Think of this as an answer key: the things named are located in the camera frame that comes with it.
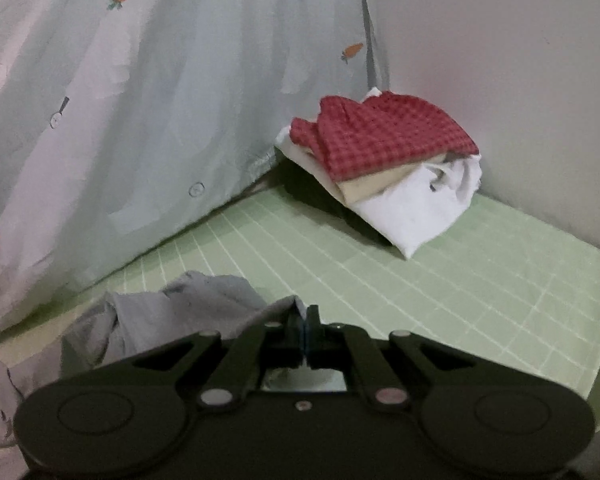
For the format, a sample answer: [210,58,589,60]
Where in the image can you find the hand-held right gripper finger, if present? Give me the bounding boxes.
[305,304,486,408]
[94,304,307,409]

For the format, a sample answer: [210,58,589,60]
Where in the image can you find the grey shorts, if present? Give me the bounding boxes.
[61,270,309,367]

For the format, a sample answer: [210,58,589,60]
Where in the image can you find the white folded cloth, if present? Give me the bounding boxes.
[273,87,484,260]

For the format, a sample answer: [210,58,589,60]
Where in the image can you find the beige folded cloth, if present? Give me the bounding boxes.
[304,144,457,207]

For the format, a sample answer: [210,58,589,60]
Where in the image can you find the green grid mat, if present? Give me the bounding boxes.
[0,160,600,437]

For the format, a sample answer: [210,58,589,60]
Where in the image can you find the red checked folded cloth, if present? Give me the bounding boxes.
[288,91,480,182]

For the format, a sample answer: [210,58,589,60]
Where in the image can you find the carrot print pale curtain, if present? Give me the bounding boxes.
[0,0,392,347]

